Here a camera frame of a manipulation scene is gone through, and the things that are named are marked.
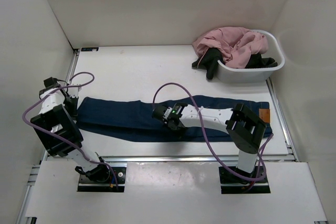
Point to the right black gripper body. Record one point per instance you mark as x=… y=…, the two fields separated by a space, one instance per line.
x=167 y=123

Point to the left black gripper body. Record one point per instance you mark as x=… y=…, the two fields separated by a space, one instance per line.
x=71 y=104

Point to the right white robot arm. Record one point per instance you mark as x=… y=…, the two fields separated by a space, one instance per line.
x=245 y=128

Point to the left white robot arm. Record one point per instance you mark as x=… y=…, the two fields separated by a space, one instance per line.
x=61 y=136

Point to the small blue label sticker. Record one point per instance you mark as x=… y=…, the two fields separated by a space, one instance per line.
x=89 y=49

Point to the white plastic basket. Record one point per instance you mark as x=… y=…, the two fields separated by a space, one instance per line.
x=230 y=75

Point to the black garment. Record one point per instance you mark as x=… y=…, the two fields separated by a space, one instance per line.
x=212 y=55

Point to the pink garment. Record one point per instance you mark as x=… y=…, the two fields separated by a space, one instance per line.
x=236 y=45

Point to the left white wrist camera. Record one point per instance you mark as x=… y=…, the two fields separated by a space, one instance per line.
x=73 y=92

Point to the aluminium rail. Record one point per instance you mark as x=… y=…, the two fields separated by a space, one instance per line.
x=115 y=159

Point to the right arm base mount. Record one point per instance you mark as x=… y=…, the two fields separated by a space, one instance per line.
x=231 y=184

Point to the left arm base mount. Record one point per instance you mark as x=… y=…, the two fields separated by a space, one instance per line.
x=101 y=179

